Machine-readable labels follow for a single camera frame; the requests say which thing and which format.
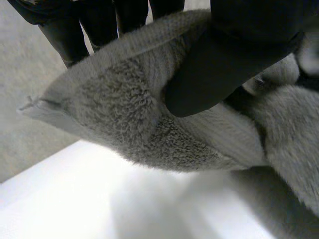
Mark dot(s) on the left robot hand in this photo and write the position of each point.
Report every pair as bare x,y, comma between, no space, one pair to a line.
211,74

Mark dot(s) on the grey towel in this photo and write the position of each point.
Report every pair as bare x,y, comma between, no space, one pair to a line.
119,104

